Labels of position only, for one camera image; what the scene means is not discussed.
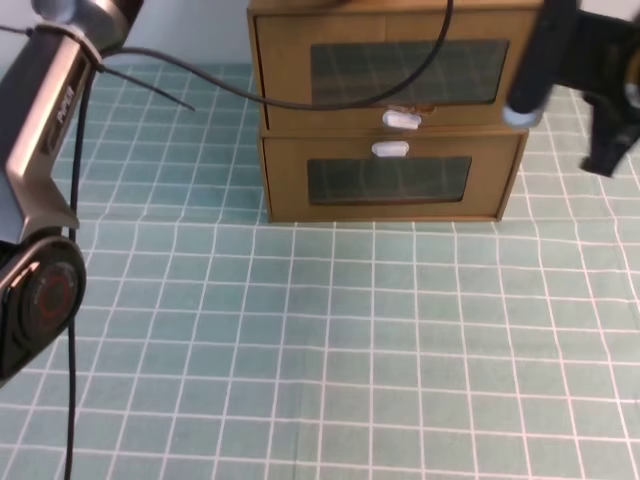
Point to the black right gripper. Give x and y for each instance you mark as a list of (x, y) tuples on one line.
[(601, 61)]

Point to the white drawer handle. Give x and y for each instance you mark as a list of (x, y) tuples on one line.
[(390, 149), (401, 120)]

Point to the brown cardboard drawer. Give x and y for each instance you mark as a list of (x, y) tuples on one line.
[(400, 75)]

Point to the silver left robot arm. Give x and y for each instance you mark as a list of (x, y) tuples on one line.
[(43, 275)]

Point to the lower brown cardboard shoebox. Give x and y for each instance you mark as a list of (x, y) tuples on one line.
[(449, 174)]

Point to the cyan checkered tablecloth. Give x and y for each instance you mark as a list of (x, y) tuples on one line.
[(214, 345)]

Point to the black zip tie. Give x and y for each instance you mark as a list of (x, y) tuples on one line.
[(105, 70)]

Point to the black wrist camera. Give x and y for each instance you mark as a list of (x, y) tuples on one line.
[(536, 72)]

